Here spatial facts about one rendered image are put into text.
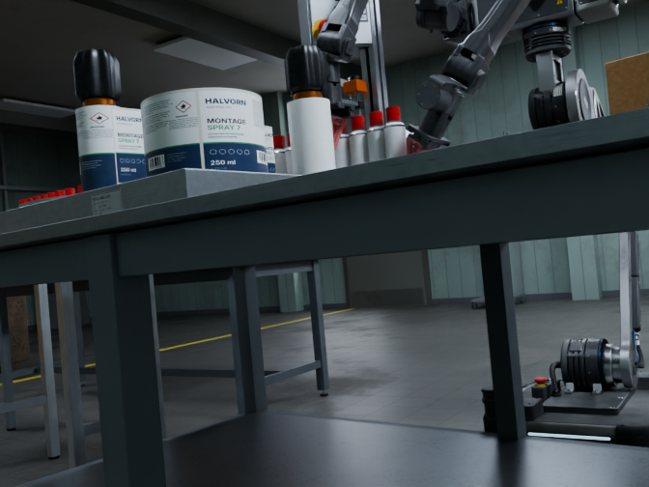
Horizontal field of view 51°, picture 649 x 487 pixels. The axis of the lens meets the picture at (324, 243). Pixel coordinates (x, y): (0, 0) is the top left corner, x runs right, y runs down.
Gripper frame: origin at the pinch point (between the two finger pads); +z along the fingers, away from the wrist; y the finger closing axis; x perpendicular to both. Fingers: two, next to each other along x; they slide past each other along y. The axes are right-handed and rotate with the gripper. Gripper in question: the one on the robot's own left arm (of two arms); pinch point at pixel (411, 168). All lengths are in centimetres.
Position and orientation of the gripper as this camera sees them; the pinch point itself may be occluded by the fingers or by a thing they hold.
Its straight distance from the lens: 159.3
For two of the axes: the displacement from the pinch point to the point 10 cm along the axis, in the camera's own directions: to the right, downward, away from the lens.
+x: 6.6, 5.4, -5.2
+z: -4.2, 8.4, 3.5
